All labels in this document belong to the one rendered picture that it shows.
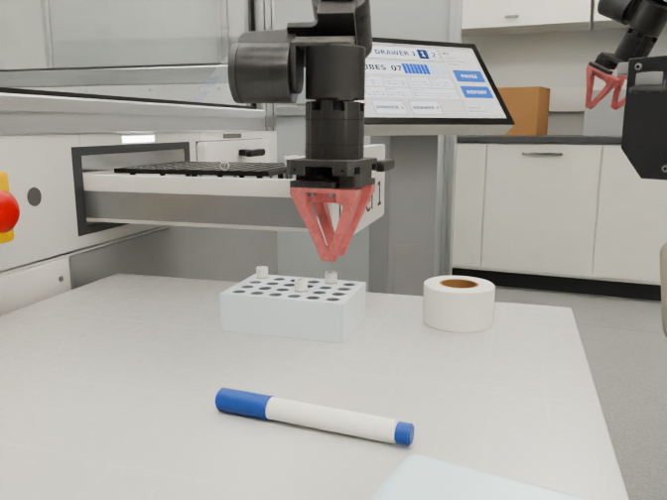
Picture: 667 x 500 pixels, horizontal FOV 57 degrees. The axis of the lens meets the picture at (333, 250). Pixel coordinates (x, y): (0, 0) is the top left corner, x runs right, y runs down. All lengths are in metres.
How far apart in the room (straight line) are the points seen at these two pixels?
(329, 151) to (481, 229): 3.22
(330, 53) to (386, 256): 1.23
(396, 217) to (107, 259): 1.02
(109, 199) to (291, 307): 0.35
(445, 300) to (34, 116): 0.51
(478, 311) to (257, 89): 0.30
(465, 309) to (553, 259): 3.17
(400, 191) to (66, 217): 1.10
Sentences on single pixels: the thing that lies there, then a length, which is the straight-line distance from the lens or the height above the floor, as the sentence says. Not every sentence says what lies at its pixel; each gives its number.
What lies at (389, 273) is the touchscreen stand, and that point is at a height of 0.54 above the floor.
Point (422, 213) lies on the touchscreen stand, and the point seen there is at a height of 0.71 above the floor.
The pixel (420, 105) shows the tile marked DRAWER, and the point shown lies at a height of 1.01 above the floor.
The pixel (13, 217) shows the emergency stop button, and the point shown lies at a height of 0.87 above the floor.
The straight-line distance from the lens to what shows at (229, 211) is 0.75.
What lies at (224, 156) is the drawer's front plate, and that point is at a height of 0.90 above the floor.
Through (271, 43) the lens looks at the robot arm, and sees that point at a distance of 0.62.
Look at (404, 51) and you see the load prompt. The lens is 1.82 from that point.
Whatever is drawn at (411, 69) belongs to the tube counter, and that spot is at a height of 1.11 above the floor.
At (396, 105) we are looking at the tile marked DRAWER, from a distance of 1.65.
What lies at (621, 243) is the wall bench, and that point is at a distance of 3.74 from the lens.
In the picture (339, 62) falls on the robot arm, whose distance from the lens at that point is 0.58.
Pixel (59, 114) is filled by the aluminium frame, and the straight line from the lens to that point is 0.83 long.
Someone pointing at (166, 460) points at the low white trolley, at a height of 0.76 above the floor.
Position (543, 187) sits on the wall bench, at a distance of 3.70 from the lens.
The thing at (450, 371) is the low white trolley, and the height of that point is 0.76.
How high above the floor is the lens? 0.95
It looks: 11 degrees down
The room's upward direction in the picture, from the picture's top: straight up
